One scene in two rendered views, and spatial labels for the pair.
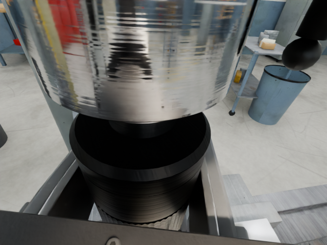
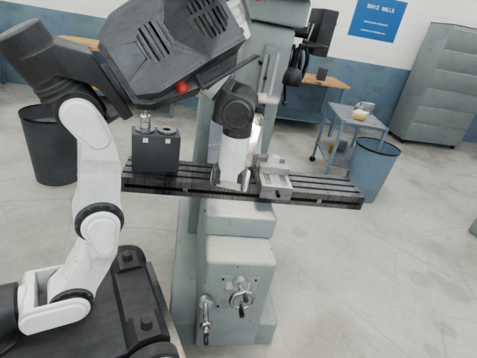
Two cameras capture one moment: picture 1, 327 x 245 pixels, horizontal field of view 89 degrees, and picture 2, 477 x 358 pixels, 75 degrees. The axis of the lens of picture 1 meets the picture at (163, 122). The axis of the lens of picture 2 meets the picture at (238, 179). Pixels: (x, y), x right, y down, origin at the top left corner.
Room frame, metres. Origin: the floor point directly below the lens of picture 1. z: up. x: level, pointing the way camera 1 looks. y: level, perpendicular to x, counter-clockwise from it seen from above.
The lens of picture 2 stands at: (-1.38, -0.03, 1.65)
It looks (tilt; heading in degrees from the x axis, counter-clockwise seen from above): 28 degrees down; 2
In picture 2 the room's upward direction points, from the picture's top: 11 degrees clockwise
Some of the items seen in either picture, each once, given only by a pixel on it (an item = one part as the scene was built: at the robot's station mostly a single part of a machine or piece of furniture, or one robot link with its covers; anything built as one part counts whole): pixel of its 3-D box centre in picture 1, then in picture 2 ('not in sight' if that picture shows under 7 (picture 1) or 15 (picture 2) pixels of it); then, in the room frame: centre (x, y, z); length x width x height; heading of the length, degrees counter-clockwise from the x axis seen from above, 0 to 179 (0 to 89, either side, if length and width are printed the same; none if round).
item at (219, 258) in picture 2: not in sight; (226, 251); (0.02, 0.00, 0.40); 0.81 x 0.32 x 0.60; 13
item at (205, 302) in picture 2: not in sight; (206, 317); (-0.50, 0.02, 0.48); 0.22 x 0.06 x 0.06; 13
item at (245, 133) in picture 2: not in sight; (238, 114); (-0.48, 0.03, 1.39); 0.12 x 0.09 x 0.14; 0
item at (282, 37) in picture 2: not in sight; (261, 62); (0.05, 0.01, 1.47); 0.21 x 0.19 x 0.32; 103
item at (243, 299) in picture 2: not in sight; (241, 293); (-0.44, -0.11, 0.60); 0.16 x 0.12 x 0.12; 13
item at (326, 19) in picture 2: not in sight; (319, 32); (0.41, -0.25, 1.62); 0.20 x 0.09 x 0.21; 13
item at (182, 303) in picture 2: not in sight; (217, 256); (0.29, 0.06, 0.10); 1.20 x 0.60 x 0.20; 13
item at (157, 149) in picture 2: not in sight; (155, 148); (-0.04, 0.43, 1.00); 0.22 x 0.12 x 0.20; 113
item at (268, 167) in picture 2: not in sight; (273, 168); (0.03, -0.15, 0.99); 0.15 x 0.06 x 0.04; 101
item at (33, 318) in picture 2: not in sight; (55, 295); (-0.69, 0.55, 0.68); 0.21 x 0.20 x 0.13; 124
